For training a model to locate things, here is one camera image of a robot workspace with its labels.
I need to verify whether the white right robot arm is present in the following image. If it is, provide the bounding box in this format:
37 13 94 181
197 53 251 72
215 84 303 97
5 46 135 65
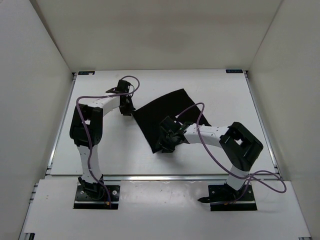
157 119 264 204

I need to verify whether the blue corner label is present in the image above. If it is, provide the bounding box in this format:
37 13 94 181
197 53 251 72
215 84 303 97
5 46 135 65
77 71 95 76
225 69 244 74

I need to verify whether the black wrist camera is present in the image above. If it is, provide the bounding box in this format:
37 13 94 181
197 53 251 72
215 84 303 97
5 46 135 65
159 116 182 133
105 79 131 94

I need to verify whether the right blue corner label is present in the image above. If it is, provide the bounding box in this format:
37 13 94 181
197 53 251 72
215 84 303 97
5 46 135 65
225 69 244 74

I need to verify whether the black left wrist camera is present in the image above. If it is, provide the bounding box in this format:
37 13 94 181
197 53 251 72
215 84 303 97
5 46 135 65
105 79 131 94

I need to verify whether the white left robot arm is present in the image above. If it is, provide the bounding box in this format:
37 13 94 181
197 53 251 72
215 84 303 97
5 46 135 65
69 93 135 205

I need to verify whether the left blue corner label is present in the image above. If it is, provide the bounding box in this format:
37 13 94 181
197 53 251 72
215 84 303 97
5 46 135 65
77 71 95 76

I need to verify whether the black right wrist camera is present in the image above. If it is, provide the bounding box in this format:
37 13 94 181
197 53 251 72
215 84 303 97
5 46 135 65
159 116 182 133

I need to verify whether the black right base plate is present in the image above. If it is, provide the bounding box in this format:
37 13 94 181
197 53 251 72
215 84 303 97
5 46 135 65
208 184 258 212

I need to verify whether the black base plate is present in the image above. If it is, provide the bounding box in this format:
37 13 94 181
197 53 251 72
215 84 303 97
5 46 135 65
73 184 121 210
208 184 258 212

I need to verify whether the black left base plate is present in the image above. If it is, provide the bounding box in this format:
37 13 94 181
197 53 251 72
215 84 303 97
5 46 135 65
73 184 121 210

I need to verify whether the black skirt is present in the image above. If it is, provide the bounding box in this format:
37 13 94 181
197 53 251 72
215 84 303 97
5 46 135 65
133 88 212 154

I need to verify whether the black cable at base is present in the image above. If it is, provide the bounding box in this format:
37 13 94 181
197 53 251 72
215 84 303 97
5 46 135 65
197 194 218 203

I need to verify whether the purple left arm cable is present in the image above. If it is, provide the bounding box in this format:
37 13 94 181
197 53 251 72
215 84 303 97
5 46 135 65
76 75 141 205

